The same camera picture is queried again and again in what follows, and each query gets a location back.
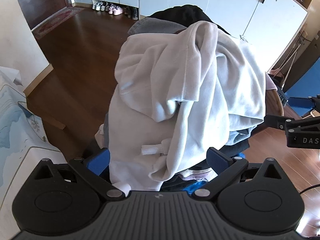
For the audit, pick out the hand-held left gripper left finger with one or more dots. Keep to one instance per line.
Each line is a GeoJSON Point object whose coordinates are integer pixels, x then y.
{"type": "Point", "coordinates": [97, 162]}

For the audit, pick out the pale pink hemmed garment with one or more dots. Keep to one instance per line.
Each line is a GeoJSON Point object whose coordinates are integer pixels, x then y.
{"type": "Point", "coordinates": [195, 175]}

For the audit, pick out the wooden wall shelf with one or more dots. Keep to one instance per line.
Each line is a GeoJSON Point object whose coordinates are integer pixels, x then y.
{"type": "Point", "coordinates": [312, 5]}

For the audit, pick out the pink cloth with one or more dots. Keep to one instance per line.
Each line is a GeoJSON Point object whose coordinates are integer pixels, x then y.
{"type": "Point", "coordinates": [271, 82]}

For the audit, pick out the white cabinet with magnets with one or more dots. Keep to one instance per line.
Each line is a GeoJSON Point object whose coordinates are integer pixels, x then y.
{"type": "Point", "coordinates": [262, 30]}

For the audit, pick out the brown wooden door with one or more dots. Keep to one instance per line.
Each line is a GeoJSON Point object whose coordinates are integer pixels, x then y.
{"type": "Point", "coordinates": [37, 0]}

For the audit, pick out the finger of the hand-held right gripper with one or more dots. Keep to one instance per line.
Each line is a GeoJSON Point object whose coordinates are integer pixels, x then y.
{"type": "Point", "coordinates": [276, 122]}
{"type": "Point", "coordinates": [300, 103]}

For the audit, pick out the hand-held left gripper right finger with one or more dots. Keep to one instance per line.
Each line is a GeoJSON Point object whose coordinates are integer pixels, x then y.
{"type": "Point", "coordinates": [217, 160]}

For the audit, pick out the patterned red rug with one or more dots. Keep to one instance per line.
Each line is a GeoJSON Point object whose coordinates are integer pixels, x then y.
{"type": "Point", "coordinates": [55, 20]}

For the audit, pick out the row of shoes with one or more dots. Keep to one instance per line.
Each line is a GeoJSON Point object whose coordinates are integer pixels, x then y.
{"type": "Point", "coordinates": [115, 10]}

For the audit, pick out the bright blue garment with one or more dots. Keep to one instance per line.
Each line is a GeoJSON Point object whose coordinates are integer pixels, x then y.
{"type": "Point", "coordinates": [197, 186]}

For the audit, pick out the blue panel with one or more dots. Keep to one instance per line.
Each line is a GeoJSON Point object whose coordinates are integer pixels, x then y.
{"type": "Point", "coordinates": [307, 75]}

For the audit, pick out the white printed t-shirt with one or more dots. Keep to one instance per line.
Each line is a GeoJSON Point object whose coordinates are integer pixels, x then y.
{"type": "Point", "coordinates": [237, 80]}

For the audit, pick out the grey blue garment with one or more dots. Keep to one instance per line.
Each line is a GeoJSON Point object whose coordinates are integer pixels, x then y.
{"type": "Point", "coordinates": [237, 136]}

